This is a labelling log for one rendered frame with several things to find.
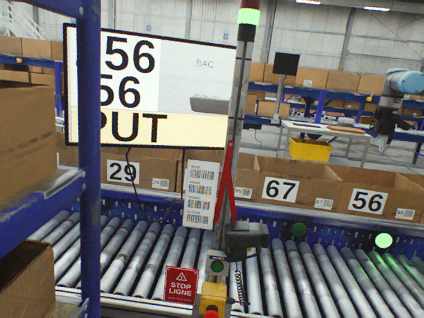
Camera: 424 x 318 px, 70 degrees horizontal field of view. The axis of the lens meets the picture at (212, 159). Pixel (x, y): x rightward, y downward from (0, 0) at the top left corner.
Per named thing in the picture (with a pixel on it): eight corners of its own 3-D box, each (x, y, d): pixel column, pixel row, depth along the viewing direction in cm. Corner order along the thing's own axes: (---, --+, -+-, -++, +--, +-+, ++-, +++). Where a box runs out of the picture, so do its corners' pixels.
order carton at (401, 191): (335, 214, 145) (342, 181, 140) (318, 191, 173) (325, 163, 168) (418, 224, 143) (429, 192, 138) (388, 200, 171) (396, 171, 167)
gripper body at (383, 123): (368, 130, 145) (373, 105, 141) (385, 132, 145) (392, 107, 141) (376, 134, 137) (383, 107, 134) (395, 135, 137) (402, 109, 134)
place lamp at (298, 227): (290, 236, 141) (293, 223, 139) (289, 235, 142) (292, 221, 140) (305, 238, 141) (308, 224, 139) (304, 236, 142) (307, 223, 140)
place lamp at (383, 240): (375, 247, 139) (378, 233, 138) (373, 245, 141) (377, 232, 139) (390, 249, 139) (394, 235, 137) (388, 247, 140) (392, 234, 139)
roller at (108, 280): (90, 304, 99) (89, 291, 98) (139, 227, 149) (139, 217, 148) (105, 306, 99) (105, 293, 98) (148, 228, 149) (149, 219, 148)
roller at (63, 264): (37, 298, 100) (29, 286, 99) (103, 224, 150) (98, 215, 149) (50, 294, 99) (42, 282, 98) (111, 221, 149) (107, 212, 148)
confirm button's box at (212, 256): (204, 275, 86) (206, 254, 84) (205, 268, 89) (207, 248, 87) (228, 278, 86) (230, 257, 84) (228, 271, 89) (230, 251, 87)
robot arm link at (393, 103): (395, 97, 141) (408, 99, 132) (392, 107, 142) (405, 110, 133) (376, 95, 141) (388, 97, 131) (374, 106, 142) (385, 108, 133)
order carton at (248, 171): (175, 194, 148) (178, 161, 143) (185, 174, 176) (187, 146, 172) (255, 204, 146) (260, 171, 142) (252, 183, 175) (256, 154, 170)
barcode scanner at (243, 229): (269, 266, 80) (269, 231, 77) (224, 265, 81) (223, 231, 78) (266, 252, 86) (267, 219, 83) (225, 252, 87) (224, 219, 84)
